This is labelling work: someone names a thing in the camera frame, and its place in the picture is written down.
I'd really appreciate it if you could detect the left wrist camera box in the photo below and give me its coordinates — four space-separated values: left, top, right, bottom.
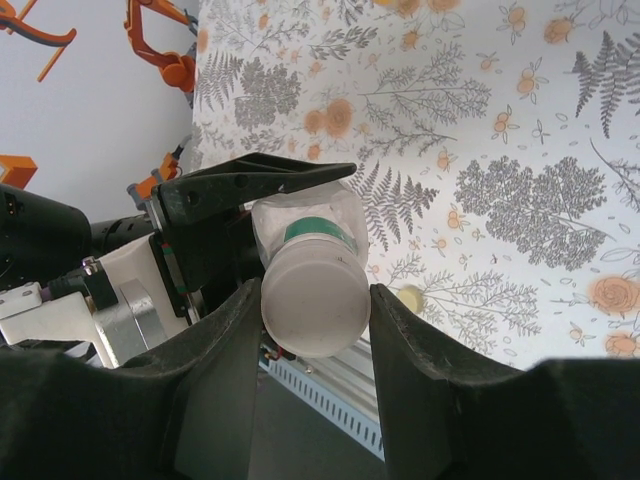
0 234 169 370

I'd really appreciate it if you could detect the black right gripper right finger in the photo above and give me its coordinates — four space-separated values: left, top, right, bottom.
370 283 640 480

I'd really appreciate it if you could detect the white slotted cable duct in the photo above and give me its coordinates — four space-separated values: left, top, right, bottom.
258 357 386 461

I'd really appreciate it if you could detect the white bottle cap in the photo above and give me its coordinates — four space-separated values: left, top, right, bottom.
260 234 372 359

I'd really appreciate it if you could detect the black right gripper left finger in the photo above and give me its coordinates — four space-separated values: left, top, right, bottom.
0 278 263 480

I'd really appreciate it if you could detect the pale yellow bottle cap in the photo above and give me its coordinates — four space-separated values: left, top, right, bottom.
397 284 426 314

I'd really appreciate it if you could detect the clear bottle dark green label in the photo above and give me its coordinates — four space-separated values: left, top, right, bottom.
249 182 371 274

